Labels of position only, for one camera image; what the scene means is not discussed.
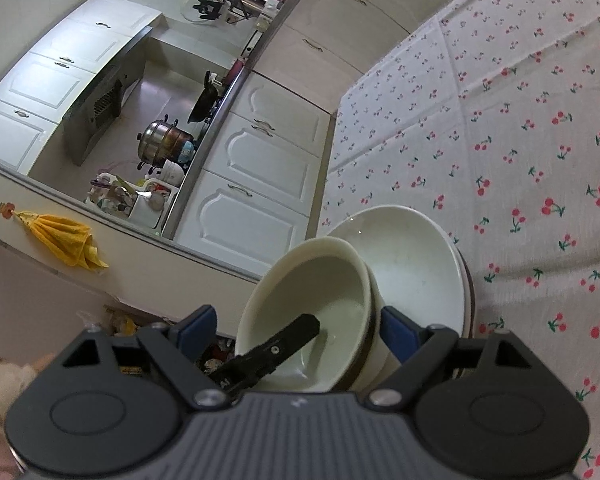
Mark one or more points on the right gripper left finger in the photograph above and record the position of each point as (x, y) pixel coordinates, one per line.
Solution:
(195, 332)

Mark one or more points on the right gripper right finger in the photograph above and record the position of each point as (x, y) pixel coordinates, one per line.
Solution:
(421, 352)

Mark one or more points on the white ceramic plate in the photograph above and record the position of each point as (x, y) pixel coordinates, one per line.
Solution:
(417, 268)

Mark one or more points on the cream plastic bowl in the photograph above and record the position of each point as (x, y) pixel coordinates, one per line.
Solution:
(324, 296)

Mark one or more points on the white lower kitchen cabinets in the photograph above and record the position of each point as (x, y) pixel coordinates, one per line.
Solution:
(250, 193)

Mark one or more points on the white dish rack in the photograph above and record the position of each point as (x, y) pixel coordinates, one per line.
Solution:
(145, 205)

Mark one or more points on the yellow hanging towel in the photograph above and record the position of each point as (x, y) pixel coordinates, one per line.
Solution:
(71, 242)

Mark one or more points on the steel steamer pot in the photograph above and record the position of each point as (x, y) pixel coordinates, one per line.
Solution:
(162, 141)

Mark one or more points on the range hood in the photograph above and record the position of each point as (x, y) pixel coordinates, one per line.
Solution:
(101, 102)

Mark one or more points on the cherry print tablecloth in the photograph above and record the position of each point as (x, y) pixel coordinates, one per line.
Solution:
(487, 120)

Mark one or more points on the black wok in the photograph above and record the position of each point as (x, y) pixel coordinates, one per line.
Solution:
(206, 101)

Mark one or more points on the white upper wall cabinets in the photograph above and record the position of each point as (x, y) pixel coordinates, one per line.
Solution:
(44, 83)

